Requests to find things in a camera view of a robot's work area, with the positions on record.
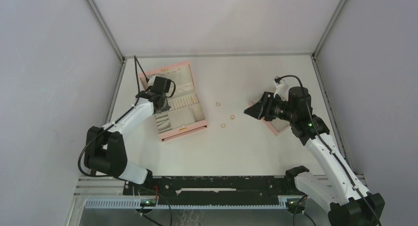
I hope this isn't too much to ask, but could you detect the black right camera cable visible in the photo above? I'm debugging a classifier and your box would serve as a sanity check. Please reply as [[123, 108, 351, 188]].
[[275, 75, 383, 226]]

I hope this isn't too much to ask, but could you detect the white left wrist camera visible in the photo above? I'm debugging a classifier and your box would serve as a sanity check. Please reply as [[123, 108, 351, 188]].
[[146, 75, 157, 92]]

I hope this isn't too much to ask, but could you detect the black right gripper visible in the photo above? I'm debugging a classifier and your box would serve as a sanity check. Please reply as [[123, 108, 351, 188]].
[[244, 91, 297, 122]]

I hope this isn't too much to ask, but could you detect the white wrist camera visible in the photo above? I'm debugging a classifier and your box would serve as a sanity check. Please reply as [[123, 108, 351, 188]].
[[274, 76, 288, 100], [146, 75, 157, 92]]

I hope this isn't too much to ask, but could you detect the pink jewelry drawer tray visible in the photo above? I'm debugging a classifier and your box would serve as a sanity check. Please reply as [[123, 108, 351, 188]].
[[261, 119, 290, 137]]

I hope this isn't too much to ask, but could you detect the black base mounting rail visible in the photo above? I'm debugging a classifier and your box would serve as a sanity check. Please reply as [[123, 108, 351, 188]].
[[123, 166, 309, 208]]

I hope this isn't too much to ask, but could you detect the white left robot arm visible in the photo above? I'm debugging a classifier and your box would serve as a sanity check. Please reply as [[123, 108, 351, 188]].
[[77, 75, 176, 195]]

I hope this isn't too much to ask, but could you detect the pink jewelry box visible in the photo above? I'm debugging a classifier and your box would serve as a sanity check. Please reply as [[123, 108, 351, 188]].
[[139, 61, 208, 142]]

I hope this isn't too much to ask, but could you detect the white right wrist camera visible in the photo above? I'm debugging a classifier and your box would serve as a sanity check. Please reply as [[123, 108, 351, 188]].
[[274, 76, 288, 100]]

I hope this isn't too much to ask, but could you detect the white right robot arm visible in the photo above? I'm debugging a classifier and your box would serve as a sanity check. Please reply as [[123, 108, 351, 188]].
[[244, 87, 385, 226]]

